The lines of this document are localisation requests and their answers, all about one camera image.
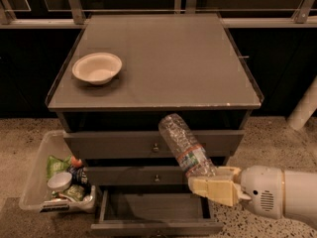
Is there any white paper bowl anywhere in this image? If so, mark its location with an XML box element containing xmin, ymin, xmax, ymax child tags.
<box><xmin>72</xmin><ymin>53</ymin><xmax>123</xmax><ymax>85</ymax></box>

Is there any grey drawer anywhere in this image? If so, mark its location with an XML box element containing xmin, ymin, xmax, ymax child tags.
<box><xmin>85</xmin><ymin>166</ymin><xmax>187</xmax><ymax>186</ymax></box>
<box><xmin>63</xmin><ymin>130</ymin><xmax>245</xmax><ymax>160</ymax></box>
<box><xmin>91</xmin><ymin>186</ymin><xmax>223</xmax><ymax>238</ymax></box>

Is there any metal window frame rail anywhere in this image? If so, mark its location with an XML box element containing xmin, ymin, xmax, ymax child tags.
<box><xmin>1</xmin><ymin>0</ymin><xmax>317</xmax><ymax>29</ymax></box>

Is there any green snack bag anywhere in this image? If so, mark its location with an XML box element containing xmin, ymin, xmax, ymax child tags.
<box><xmin>47</xmin><ymin>155</ymin><xmax>71</xmax><ymax>179</ymax></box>

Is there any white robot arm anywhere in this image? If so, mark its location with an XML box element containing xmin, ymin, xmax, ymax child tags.
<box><xmin>188</xmin><ymin>166</ymin><xmax>317</xmax><ymax>229</ymax></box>

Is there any grey top drawer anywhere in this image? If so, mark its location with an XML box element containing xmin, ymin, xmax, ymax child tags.
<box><xmin>63</xmin><ymin>130</ymin><xmax>245</xmax><ymax>160</ymax></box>

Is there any green chip bag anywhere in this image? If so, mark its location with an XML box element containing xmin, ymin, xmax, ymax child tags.
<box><xmin>52</xmin><ymin>184</ymin><xmax>85</xmax><ymax>202</ymax></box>

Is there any small white cup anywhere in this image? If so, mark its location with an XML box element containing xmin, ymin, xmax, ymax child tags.
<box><xmin>48</xmin><ymin>172</ymin><xmax>72</xmax><ymax>191</ymax></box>

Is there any grey drawer cabinet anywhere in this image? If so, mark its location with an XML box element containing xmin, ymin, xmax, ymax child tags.
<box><xmin>45</xmin><ymin>12</ymin><xmax>264</xmax><ymax>238</ymax></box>

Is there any grey bottom drawer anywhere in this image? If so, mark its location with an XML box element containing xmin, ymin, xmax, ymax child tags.
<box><xmin>91</xmin><ymin>186</ymin><xmax>223</xmax><ymax>238</ymax></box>

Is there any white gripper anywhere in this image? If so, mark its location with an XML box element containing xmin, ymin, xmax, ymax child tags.
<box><xmin>188</xmin><ymin>166</ymin><xmax>284</xmax><ymax>219</ymax></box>

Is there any clear plastic bin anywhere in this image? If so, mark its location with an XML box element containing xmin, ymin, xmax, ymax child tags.
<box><xmin>19</xmin><ymin>130</ymin><xmax>96</xmax><ymax>213</ymax></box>

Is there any clear plastic water bottle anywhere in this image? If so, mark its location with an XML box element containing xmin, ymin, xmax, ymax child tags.
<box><xmin>158</xmin><ymin>113</ymin><xmax>217</xmax><ymax>178</ymax></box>

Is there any grey middle drawer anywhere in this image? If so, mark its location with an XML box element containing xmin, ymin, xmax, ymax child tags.
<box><xmin>85</xmin><ymin>166</ymin><xmax>187</xmax><ymax>186</ymax></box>

